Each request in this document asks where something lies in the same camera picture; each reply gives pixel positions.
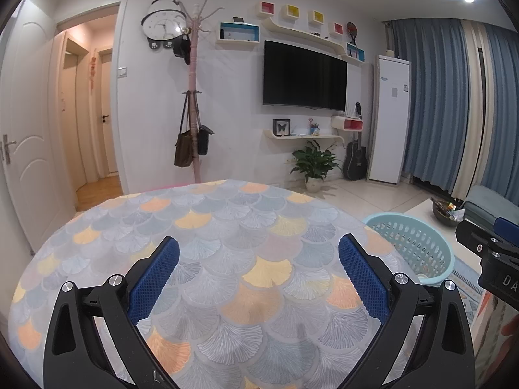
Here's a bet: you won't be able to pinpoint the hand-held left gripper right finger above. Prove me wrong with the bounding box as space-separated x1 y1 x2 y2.
338 233 476 389

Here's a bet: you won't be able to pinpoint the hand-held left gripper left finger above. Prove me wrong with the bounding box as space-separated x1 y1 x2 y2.
42 236 181 389

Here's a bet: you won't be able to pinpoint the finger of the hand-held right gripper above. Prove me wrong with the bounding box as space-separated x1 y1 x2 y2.
455 219 499 258
494 218 519 249

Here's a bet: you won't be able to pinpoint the light blue plastic basket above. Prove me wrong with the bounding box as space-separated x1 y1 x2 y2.
362 212 454 285

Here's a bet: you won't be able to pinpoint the grey blue sofa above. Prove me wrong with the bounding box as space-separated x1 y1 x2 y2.
462 185 519 228

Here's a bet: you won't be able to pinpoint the dark bowl with snacks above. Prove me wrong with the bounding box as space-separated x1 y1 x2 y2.
432 198 467 225

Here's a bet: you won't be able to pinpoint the blue patterned rug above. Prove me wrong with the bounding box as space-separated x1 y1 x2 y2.
446 257 493 333

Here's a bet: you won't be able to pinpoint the white coffee table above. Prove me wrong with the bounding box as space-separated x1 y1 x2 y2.
403 198 487 260

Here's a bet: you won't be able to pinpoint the black acoustic guitar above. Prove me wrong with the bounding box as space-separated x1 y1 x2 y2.
343 103 369 181

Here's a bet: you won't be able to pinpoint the fan pattern tablecloth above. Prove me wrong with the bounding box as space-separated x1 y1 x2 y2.
8 179 410 389

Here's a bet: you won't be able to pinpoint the potted green plant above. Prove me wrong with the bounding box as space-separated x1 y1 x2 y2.
290 140 342 192

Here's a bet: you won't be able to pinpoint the brown handbag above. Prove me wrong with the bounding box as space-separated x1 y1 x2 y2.
174 91 195 168

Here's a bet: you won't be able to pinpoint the blue beige curtains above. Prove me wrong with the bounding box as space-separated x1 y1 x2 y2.
385 18 519 207

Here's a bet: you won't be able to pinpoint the white standing air conditioner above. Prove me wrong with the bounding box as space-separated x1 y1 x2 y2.
367 54 411 183

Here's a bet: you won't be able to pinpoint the black handbag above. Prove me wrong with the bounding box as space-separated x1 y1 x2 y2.
197 125 215 156

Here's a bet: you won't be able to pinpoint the white curved low shelf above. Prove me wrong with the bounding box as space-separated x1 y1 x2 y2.
263 129 345 147

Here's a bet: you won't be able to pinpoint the hallway door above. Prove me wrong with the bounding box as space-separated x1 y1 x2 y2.
97 49 120 179

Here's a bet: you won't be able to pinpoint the pink coat rack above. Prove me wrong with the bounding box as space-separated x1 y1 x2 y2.
178 0 225 185

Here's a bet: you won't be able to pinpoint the white door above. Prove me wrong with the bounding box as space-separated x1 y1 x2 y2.
0 0 78 252

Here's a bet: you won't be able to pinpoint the black cap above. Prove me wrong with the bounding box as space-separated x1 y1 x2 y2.
173 34 191 65

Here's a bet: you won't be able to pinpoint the white curved high shelf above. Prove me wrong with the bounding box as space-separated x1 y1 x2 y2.
259 16 366 62

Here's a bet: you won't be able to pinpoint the teal white box shelf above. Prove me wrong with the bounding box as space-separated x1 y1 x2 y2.
217 21 260 44

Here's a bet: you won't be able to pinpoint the red white wall box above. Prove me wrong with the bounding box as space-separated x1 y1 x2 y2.
331 115 363 132

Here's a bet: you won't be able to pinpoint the silver door handle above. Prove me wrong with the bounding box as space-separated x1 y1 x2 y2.
0 134 18 165

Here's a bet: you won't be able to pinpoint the black wall television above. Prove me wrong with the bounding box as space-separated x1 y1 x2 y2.
263 40 348 111

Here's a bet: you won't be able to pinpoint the white panda wall clock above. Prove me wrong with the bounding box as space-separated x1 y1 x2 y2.
141 0 188 49

